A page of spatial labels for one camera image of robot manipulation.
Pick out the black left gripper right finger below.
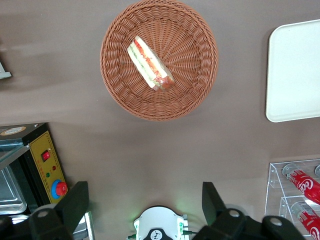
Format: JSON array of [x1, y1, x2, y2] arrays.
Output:
[[191, 181, 251, 240]]

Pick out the black food warmer yellow panel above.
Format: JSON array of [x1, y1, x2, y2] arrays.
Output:
[[0, 122, 96, 240]]

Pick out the clear acrylic bottle rack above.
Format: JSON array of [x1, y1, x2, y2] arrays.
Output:
[[264, 158, 320, 238]]

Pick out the round brown wicker basket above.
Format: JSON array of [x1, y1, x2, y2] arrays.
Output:
[[99, 0, 219, 122]]

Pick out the cream plastic tray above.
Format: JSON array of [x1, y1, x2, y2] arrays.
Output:
[[265, 19, 320, 123]]

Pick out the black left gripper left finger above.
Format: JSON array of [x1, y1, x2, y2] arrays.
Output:
[[28, 181, 90, 240]]

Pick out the plastic-wrapped triangle sandwich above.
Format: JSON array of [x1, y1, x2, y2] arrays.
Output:
[[126, 35, 176, 91]]

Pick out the steel warmer pan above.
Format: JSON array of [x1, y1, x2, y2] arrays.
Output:
[[0, 164, 28, 216]]

